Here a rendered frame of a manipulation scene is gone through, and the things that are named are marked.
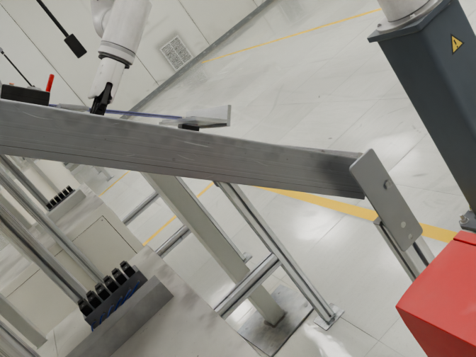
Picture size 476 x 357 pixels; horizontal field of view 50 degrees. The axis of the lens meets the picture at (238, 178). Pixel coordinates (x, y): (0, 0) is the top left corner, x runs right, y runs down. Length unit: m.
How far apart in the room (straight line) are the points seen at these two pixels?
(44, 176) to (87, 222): 3.52
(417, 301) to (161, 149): 0.36
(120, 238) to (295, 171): 1.51
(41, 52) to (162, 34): 2.01
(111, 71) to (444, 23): 0.83
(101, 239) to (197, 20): 7.50
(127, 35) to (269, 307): 1.06
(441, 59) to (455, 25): 0.10
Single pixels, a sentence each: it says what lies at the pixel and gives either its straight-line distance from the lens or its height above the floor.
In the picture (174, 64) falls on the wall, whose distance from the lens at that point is 9.13.
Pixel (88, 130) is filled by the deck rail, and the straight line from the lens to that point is 0.63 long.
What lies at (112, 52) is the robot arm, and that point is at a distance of 1.22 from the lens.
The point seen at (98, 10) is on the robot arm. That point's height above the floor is 1.16.
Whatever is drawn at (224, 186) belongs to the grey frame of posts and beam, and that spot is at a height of 0.59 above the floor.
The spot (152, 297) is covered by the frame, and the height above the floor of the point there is 0.65.
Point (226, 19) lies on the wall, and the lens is 9.57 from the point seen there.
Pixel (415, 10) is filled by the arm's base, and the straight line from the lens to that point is 1.40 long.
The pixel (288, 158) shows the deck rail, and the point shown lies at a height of 0.82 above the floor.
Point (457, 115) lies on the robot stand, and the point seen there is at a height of 0.42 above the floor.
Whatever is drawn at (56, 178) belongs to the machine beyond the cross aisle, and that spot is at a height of 0.36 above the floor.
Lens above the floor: 1.08
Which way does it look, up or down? 20 degrees down
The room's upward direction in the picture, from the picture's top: 37 degrees counter-clockwise
